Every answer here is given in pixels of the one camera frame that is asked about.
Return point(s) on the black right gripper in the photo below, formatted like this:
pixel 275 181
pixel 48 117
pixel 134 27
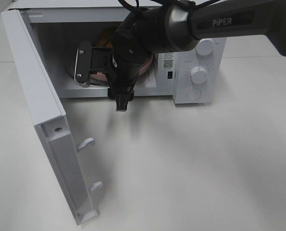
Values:
pixel 124 64

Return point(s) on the pink plate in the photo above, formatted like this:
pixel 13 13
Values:
pixel 101 77

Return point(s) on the burger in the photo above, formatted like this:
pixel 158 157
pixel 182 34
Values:
pixel 104 38

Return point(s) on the white timer knob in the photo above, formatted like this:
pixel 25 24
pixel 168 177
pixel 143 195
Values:
pixel 198 75

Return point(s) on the white microwave door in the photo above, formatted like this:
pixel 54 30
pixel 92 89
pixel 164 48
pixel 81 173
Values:
pixel 48 115

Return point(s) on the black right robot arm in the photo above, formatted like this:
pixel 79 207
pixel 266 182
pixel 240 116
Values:
pixel 178 25

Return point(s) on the white microwave oven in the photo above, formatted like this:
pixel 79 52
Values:
pixel 58 27

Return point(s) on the white upper power knob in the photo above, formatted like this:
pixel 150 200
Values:
pixel 205 46

